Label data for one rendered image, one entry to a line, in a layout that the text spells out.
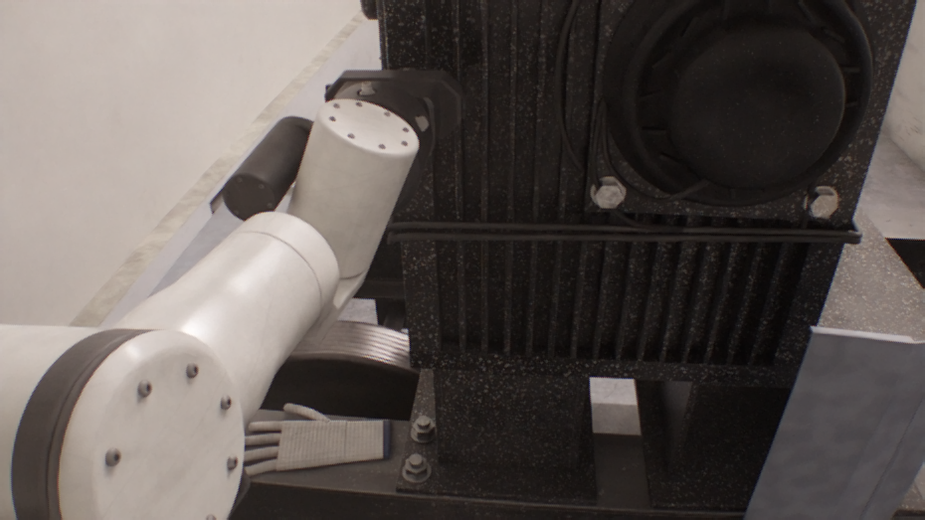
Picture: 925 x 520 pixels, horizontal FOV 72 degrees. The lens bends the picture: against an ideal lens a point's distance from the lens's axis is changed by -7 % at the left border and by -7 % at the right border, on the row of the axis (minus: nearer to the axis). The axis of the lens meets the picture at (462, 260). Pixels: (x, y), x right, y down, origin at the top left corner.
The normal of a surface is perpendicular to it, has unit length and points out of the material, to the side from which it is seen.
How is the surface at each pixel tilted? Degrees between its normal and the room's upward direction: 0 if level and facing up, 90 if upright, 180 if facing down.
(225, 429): 81
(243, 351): 62
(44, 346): 11
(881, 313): 0
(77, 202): 90
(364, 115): 23
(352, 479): 0
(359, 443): 0
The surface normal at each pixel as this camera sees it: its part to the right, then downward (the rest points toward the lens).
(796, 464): -0.21, 0.55
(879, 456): 0.12, 0.55
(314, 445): -0.02, -0.83
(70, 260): 0.99, 0.04
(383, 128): 0.38, -0.75
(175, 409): 0.96, -0.02
